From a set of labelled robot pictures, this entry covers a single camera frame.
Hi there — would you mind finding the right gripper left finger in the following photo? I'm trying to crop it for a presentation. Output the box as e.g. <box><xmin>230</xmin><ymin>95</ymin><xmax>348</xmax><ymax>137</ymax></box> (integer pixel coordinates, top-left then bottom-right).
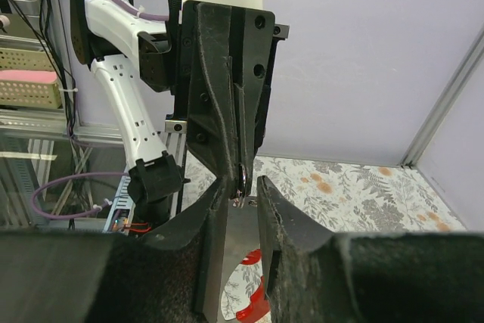
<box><xmin>1</xmin><ymin>179</ymin><xmax>229</xmax><ymax>322</ymax></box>

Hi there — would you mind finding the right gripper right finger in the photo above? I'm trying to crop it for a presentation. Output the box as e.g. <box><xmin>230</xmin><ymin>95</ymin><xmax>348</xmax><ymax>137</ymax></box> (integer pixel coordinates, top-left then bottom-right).
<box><xmin>257</xmin><ymin>176</ymin><xmax>483</xmax><ymax>322</ymax></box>

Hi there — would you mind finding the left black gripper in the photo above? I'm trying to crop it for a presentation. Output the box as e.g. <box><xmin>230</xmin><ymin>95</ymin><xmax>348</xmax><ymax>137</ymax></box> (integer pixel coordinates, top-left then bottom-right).
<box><xmin>169</xmin><ymin>2</ymin><xmax>290</xmax><ymax>198</ymax></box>

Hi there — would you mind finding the metal key holder red handle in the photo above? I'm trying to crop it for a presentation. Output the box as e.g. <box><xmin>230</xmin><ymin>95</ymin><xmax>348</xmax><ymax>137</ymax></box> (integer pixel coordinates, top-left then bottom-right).
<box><xmin>216</xmin><ymin>189</ymin><xmax>270</xmax><ymax>322</ymax></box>

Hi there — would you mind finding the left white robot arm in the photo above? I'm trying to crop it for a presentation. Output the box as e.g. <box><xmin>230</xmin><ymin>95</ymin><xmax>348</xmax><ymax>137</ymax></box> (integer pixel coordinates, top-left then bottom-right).
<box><xmin>70</xmin><ymin>0</ymin><xmax>289</xmax><ymax>225</ymax></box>

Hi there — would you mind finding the beige perforated storage tray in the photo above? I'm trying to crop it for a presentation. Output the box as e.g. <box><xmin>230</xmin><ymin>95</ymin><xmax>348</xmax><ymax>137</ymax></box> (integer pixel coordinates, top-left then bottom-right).
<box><xmin>1</xmin><ymin>48</ymin><xmax>62</xmax><ymax>110</ymax></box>

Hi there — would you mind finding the grey slotted cable duct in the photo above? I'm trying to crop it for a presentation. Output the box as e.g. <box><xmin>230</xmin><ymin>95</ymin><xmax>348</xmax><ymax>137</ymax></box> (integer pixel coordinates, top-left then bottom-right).
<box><xmin>103</xmin><ymin>175</ymin><xmax>135</xmax><ymax>235</ymax></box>

